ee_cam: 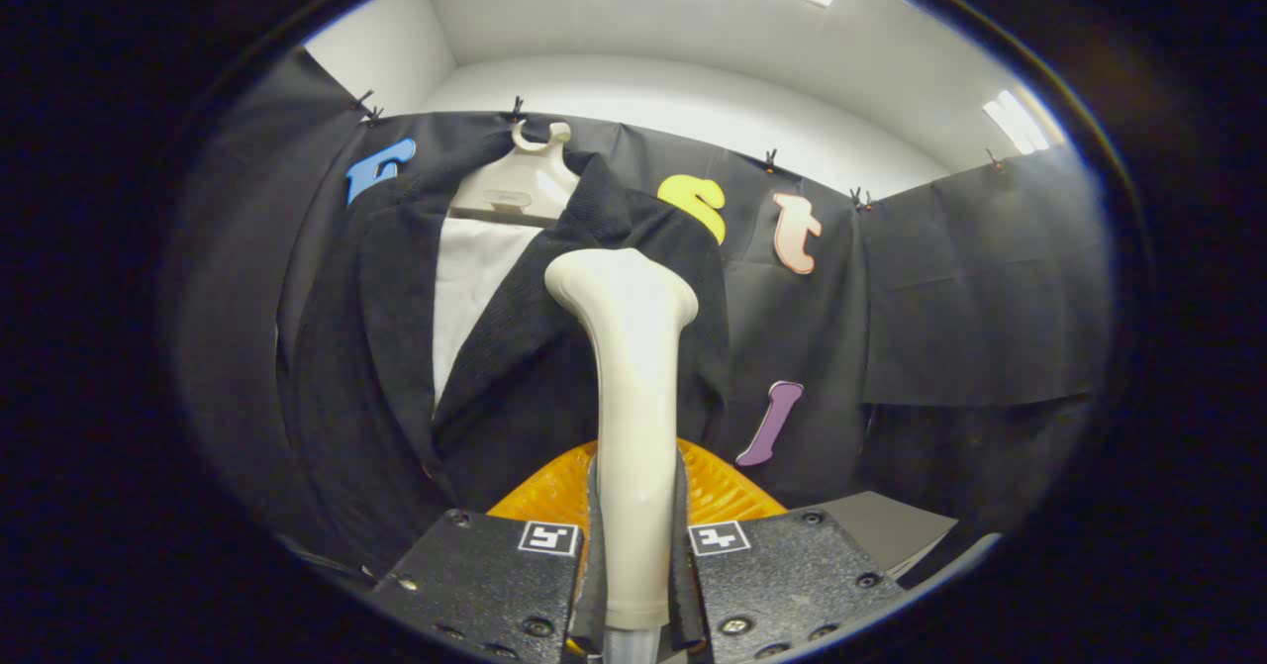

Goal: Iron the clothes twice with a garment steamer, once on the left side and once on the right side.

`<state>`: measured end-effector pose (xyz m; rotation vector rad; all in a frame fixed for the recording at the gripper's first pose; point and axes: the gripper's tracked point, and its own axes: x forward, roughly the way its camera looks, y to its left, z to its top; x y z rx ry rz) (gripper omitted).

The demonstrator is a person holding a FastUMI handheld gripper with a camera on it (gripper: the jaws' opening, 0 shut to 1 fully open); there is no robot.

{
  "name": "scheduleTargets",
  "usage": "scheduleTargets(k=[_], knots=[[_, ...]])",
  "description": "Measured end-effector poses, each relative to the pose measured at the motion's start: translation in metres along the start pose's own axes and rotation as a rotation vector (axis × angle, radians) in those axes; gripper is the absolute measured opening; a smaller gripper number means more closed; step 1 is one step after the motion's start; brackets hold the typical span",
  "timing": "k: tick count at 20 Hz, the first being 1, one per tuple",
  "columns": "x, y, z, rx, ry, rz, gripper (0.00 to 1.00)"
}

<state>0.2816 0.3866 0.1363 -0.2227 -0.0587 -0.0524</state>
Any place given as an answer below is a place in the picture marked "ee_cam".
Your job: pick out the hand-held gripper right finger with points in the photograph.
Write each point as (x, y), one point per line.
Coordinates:
(782, 575)

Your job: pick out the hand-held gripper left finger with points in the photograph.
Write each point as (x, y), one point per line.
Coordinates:
(485, 585)

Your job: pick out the black suit jacket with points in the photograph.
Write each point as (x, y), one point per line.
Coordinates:
(346, 397)

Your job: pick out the white shirt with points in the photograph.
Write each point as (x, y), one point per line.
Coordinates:
(470, 288)

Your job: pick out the white clothes hanger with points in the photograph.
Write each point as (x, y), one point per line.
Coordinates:
(520, 189)

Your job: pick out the grey cabinet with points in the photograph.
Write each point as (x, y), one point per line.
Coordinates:
(881, 525)

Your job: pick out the black backdrop cloth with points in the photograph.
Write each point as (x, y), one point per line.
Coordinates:
(990, 298)

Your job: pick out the row of black clips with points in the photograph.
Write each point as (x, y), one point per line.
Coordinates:
(516, 108)

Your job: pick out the small ceiling light panel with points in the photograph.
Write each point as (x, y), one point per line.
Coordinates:
(1015, 122)

